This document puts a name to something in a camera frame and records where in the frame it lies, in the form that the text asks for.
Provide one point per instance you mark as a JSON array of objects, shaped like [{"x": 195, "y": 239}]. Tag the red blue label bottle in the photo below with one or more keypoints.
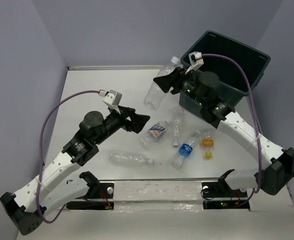
[{"x": 153, "y": 134}]

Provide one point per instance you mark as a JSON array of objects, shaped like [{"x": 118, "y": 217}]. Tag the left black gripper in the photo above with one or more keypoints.
[{"x": 137, "y": 121}]

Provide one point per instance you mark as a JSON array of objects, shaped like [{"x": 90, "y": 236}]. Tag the dark green plastic bin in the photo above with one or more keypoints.
[{"x": 233, "y": 86}]

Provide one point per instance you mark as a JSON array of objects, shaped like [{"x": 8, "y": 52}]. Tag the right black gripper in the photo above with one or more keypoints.
[{"x": 174, "y": 79}]

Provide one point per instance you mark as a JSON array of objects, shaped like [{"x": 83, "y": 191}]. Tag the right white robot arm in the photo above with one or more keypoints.
[{"x": 275, "y": 164}]

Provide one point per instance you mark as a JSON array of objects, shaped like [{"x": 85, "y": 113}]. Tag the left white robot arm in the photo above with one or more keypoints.
[{"x": 27, "y": 206}]

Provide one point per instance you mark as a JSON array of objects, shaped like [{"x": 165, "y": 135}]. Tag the large clear bottle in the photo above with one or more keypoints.
[{"x": 129, "y": 159}]

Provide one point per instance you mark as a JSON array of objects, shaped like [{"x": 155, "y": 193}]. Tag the small yellow cap bottle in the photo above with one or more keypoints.
[{"x": 207, "y": 143}]

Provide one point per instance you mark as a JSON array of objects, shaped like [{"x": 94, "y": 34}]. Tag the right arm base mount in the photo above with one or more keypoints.
[{"x": 217, "y": 196}]

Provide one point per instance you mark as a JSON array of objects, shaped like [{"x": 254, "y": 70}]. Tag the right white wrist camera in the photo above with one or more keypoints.
[{"x": 196, "y": 61}]

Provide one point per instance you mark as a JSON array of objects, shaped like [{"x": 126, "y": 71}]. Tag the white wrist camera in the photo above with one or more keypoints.
[
  {"x": 112, "y": 100},
  {"x": 196, "y": 61}
]

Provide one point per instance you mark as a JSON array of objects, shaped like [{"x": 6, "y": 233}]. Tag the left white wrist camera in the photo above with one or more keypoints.
[{"x": 112, "y": 100}]

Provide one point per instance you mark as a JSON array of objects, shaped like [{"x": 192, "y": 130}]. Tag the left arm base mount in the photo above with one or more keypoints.
[{"x": 101, "y": 200}]

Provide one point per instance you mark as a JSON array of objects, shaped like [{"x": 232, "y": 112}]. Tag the clear bottle blue cap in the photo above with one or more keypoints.
[{"x": 177, "y": 124}]

